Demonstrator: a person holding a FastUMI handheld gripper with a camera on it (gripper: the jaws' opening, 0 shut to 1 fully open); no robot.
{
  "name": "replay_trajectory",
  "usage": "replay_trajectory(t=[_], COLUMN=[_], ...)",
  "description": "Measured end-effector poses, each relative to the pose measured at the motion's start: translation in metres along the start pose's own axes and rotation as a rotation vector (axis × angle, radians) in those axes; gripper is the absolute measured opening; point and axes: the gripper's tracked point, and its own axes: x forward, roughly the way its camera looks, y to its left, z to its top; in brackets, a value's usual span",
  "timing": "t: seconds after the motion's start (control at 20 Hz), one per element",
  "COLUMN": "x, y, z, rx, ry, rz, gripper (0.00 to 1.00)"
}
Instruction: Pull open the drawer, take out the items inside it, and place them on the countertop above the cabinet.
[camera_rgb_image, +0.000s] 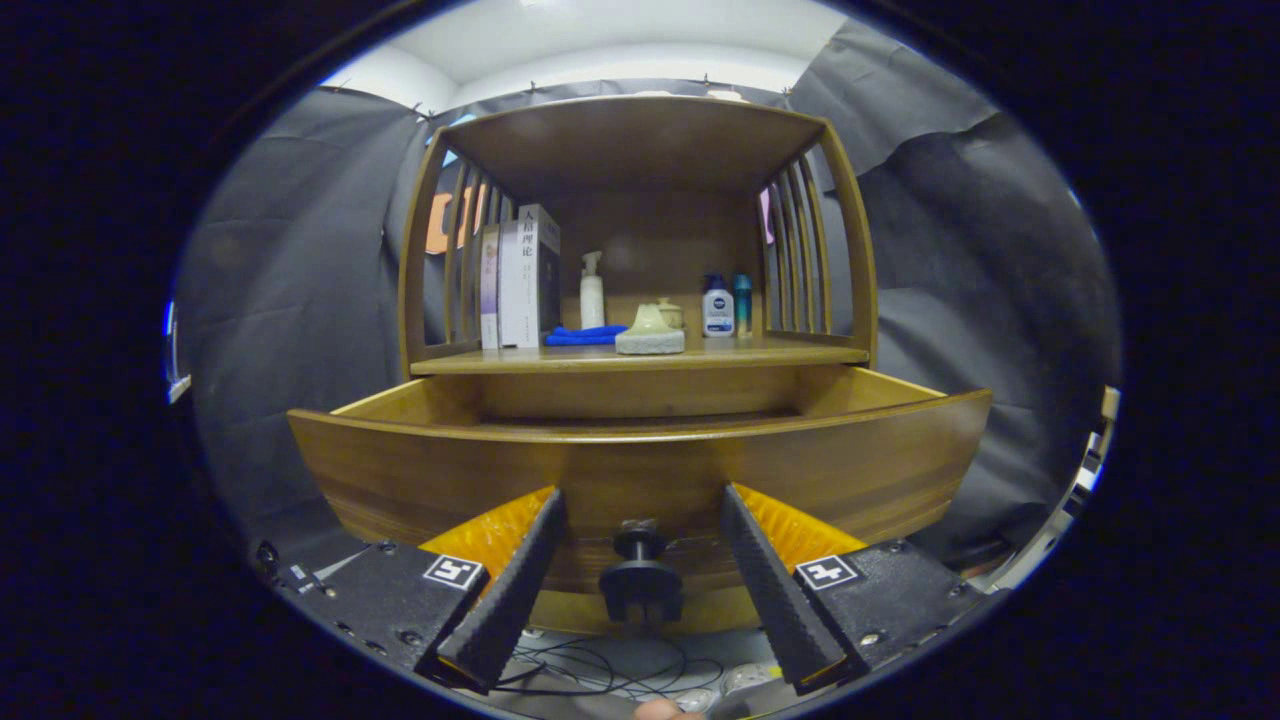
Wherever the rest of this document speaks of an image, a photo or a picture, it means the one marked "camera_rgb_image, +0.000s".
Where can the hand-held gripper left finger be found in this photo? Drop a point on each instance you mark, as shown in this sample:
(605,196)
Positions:
(515,590)

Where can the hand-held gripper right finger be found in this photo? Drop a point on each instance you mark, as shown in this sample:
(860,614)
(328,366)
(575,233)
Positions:
(780,590)

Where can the black round drawer knob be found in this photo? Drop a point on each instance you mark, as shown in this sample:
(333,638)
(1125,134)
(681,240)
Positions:
(640,580)

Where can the wooden drawer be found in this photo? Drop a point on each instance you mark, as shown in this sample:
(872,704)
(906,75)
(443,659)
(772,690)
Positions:
(450,470)

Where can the wooden countertop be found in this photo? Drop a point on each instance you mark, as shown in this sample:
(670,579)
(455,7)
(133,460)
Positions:
(760,352)

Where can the black device on floor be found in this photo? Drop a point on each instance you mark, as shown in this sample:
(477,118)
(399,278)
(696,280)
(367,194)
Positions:
(300,578)

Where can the blue folded cloth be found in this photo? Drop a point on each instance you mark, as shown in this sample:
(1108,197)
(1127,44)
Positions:
(580,335)

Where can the white blue lotion bottle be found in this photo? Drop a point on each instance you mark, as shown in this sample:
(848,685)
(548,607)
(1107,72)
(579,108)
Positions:
(718,315)

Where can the teal slim bottle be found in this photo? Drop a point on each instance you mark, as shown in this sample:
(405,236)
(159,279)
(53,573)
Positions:
(742,305)

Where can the white pump bottle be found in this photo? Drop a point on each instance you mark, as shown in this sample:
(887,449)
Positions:
(592,305)

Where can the beige lidded ceramic teacup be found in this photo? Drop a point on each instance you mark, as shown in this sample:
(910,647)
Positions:
(672,315)

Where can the large white book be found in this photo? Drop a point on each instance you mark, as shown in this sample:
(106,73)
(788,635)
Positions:
(520,290)

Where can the thin purple book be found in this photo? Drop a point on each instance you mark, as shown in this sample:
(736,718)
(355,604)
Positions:
(489,290)

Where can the white framed object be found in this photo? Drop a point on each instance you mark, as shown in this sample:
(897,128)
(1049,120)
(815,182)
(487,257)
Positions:
(1085,470)

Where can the black backdrop cloth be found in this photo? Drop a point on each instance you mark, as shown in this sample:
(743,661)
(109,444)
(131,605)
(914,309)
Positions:
(300,300)

